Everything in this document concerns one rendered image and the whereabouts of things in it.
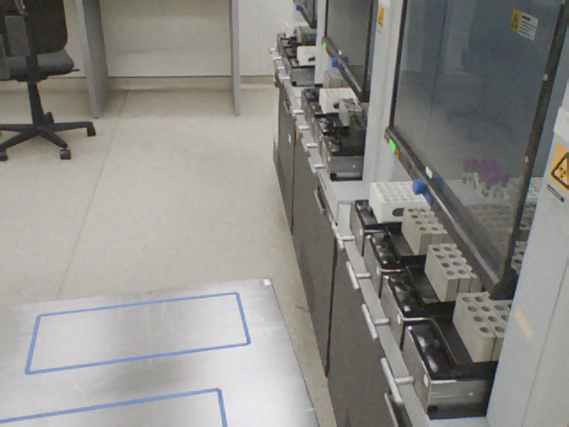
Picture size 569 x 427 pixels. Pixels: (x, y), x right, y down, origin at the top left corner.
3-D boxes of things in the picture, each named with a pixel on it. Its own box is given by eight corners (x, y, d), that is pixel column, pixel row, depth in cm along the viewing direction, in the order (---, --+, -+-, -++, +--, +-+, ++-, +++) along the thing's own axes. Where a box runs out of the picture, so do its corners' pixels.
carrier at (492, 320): (504, 367, 97) (511, 337, 94) (491, 368, 97) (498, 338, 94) (475, 319, 107) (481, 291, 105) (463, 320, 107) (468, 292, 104)
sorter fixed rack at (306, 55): (367, 60, 260) (368, 45, 257) (372, 67, 251) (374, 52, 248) (297, 61, 257) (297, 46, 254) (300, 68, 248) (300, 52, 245)
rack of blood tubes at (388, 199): (488, 202, 150) (493, 178, 147) (506, 222, 141) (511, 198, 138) (367, 205, 147) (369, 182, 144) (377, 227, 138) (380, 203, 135)
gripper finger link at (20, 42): (4, 16, 110) (5, 15, 110) (12, 56, 113) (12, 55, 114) (21, 17, 110) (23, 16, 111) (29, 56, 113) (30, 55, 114)
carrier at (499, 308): (517, 366, 98) (524, 336, 95) (504, 366, 97) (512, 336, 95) (487, 318, 108) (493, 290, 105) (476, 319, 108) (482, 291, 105)
